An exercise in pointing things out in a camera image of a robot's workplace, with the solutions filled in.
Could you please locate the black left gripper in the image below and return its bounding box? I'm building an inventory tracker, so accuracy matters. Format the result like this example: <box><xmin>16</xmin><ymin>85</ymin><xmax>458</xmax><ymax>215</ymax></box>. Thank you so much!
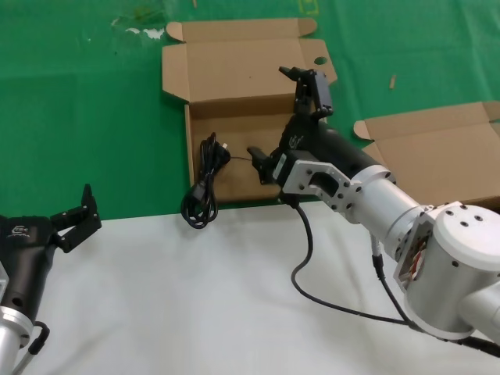
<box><xmin>0</xmin><ymin>183</ymin><xmax>102</xmax><ymax>320</ymax></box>

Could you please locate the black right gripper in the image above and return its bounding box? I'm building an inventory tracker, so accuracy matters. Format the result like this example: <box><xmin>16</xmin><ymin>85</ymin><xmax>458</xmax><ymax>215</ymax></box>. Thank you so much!
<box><xmin>247</xmin><ymin>66</ymin><xmax>387</xmax><ymax>187</ymax></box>

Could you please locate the black power cable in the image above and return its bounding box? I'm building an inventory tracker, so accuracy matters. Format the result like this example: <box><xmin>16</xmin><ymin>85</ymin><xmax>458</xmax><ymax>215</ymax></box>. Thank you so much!
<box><xmin>180</xmin><ymin>131</ymin><xmax>254</xmax><ymax>230</ymax></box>

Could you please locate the cardboard box with round holes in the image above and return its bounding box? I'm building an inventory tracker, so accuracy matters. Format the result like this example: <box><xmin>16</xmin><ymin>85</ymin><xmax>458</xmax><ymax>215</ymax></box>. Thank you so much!
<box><xmin>161</xmin><ymin>18</ymin><xmax>339</xmax><ymax>206</ymax></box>

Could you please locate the green table cloth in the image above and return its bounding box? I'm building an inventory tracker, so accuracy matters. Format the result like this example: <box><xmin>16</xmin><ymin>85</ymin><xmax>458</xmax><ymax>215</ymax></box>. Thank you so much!
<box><xmin>0</xmin><ymin>0</ymin><xmax>500</xmax><ymax>222</ymax></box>

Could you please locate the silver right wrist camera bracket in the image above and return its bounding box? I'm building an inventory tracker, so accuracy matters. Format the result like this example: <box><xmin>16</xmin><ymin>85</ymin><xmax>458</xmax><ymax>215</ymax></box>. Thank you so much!
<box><xmin>272</xmin><ymin>150</ymin><xmax>355</xmax><ymax>226</ymax></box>

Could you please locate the black looped right arm cable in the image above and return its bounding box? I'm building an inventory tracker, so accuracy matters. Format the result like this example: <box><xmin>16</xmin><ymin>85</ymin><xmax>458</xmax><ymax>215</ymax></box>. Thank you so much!
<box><xmin>279</xmin><ymin>197</ymin><xmax>415</xmax><ymax>327</ymax></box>

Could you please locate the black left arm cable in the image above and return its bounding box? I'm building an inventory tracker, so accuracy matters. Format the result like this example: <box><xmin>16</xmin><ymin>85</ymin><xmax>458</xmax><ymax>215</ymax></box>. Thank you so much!
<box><xmin>13</xmin><ymin>320</ymin><xmax>51</xmax><ymax>375</ymax></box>

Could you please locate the cardboard box holding cables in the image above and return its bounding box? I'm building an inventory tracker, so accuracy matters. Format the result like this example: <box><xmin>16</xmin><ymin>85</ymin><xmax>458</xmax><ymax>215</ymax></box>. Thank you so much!
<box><xmin>352</xmin><ymin>100</ymin><xmax>500</xmax><ymax>215</ymax></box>

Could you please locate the right arm cable silver plug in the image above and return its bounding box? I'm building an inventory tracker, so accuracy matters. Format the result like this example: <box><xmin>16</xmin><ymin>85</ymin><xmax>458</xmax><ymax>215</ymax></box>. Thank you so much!
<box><xmin>369</xmin><ymin>234</ymin><xmax>415</xmax><ymax>327</ymax></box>

